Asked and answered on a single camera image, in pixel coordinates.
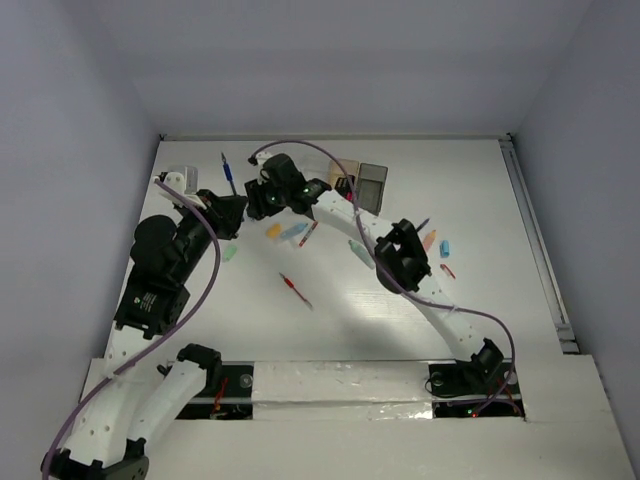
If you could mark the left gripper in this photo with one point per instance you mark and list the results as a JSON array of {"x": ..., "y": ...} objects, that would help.
[{"x": 224, "y": 211}]

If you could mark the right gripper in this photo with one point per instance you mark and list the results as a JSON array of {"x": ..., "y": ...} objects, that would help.
[{"x": 257, "y": 208}]

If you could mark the blue gel pen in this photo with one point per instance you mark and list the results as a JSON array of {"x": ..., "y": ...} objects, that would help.
[{"x": 228, "y": 174}]

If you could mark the red gel pen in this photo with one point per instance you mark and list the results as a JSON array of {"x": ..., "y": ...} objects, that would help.
[{"x": 292, "y": 286}]

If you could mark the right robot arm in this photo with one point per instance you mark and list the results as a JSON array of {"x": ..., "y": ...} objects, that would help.
[{"x": 401, "y": 264}]

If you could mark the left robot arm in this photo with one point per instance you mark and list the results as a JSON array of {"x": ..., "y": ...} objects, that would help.
[{"x": 110, "y": 433}]

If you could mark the clear plastic container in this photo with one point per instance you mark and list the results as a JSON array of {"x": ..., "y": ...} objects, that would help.
[{"x": 315, "y": 166}]

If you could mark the green eraser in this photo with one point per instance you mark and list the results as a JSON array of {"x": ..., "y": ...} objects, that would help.
[{"x": 229, "y": 252}]

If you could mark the blue glue tube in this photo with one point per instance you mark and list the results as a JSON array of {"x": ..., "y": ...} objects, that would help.
[{"x": 293, "y": 232}]

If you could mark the orange eraser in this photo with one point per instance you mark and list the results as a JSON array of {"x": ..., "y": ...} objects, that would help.
[{"x": 274, "y": 231}]

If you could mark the red patterned pen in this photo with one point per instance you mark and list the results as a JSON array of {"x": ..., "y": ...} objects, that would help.
[{"x": 307, "y": 234}]

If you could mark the orange plastic container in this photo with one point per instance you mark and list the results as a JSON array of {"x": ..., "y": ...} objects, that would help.
[{"x": 346, "y": 168}]

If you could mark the dark grey plastic container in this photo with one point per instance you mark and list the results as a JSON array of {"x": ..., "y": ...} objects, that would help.
[{"x": 370, "y": 187}]

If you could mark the green glue tube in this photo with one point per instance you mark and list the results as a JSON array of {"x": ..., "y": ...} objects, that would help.
[{"x": 361, "y": 252}]

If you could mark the dark purple pen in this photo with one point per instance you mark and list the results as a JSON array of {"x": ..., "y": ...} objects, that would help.
[{"x": 422, "y": 224}]

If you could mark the orange glue tube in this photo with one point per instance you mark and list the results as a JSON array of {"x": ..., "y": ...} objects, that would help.
[{"x": 429, "y": 240}]

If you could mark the blue eraser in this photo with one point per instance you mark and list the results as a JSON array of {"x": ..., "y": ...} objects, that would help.
[{"x": 444, "y": 249}]

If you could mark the small red pen cap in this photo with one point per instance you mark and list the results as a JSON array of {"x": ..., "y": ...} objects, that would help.
[{"x": 448, "y": 271}]

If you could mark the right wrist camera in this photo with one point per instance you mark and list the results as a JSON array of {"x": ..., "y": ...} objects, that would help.
[{"x": 259, "y": 158}]

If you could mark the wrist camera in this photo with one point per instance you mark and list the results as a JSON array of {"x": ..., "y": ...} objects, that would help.
[
  {"x": 181, "y": 178},
  {"x": 259, "y": 158}
]

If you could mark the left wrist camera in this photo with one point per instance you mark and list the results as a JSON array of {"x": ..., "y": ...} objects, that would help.
[{"x": 181, "y": 178}]

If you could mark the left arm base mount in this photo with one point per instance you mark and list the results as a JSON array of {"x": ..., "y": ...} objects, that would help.
[{"x": 230, "y": 399}]

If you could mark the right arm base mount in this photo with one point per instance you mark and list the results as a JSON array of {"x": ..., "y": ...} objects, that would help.
[{"x": 454, "y": 397}]

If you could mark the aluminium rail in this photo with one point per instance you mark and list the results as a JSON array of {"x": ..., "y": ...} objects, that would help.
[{"x": 564, "y": 330}]

